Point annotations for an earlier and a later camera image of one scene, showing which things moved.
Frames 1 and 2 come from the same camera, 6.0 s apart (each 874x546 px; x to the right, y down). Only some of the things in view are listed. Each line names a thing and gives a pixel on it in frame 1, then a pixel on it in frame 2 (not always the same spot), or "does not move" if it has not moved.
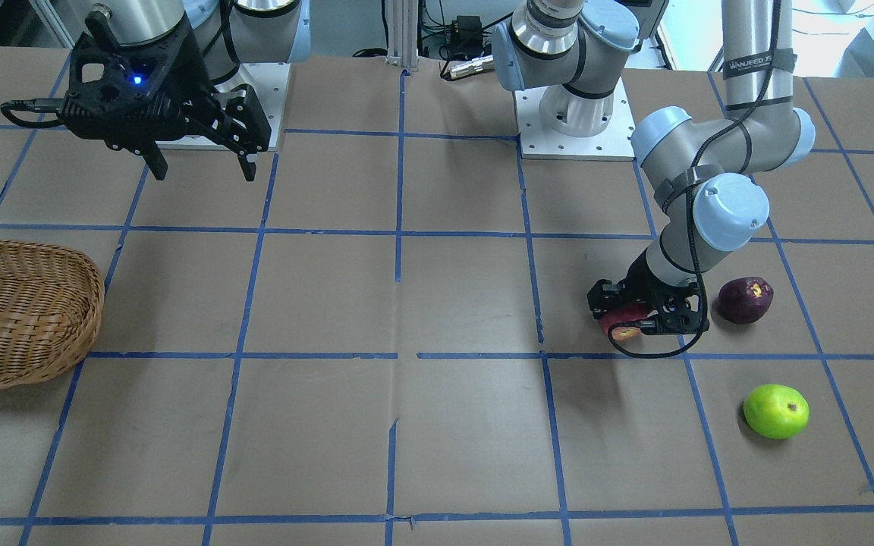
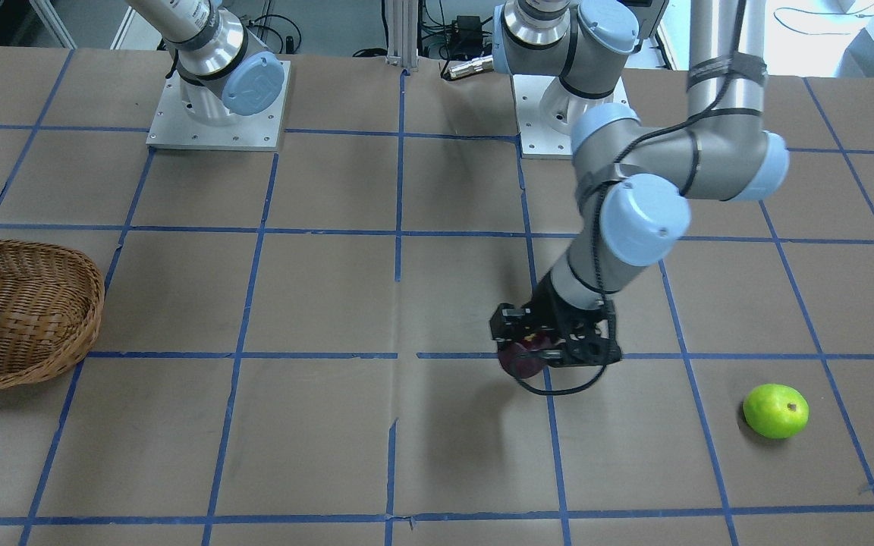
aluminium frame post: x=403 y=34 does not move
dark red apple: x=742 y=300 to x=509 y=356
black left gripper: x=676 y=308 to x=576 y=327
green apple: x=776 y=412 does not move
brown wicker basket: x=22 y=312 does not move
